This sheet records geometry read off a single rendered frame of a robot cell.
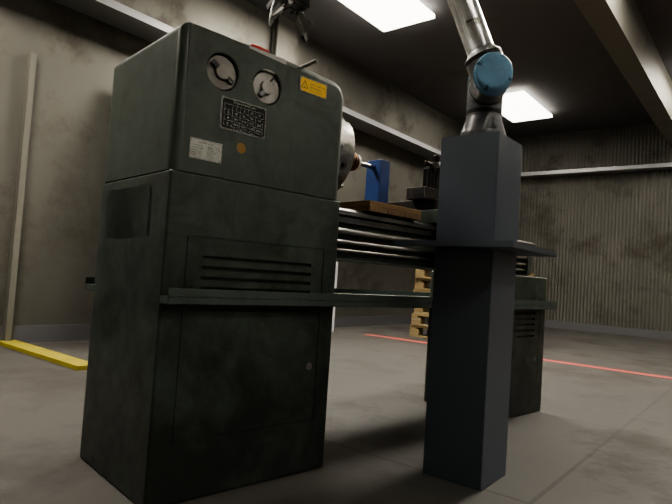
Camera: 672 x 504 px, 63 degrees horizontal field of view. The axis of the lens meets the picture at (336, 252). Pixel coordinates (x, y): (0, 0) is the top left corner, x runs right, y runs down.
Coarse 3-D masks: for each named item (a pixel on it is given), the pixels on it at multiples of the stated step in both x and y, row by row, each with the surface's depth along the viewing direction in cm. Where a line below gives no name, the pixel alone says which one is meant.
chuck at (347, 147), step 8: (344, 128) 198; (344, 136) 196; (352, 136) 200; (344, 144) 196; (352, 144) 199; (344, 152) 196; (352, 152) 199; (344, 160) 197; (352, 160) 199; (344, 168) 199; (344, 176) 201
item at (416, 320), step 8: (416, 272) 617; (424, 272) 610; (416, 280) 619; (424, 280) 611; (416, 288) 618; (424, 288) 612; (416, 312) 619; (424, 312) 611; (416, 320) 612; (424, 320) 614; (416, 328) 614; (424, 328) 604; (416, 336) 612; (424, 336) 606
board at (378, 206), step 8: (368, 200) 203; (352, 208) 209; (360, 208) 205; (368, 208) 202; (376, 208) 204; (384, 208) 207; (392, 208) 210; (400, 208) 214; (408, 208) 217; (392, 216) 215; (400, 216) 214; (408, 216) 217; (416, 216) 220
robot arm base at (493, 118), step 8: (472, 112) 181; (480, 112) 179; (488, 112) 179; (496, 112) 180; (472, 120) 180; (480, 120) 178; (488, 120) 178; (496, 120) 179; (464, 128) 184; (472, 128) 179; (480, 128) 177; (488, 128) 177; (496, 128) 178
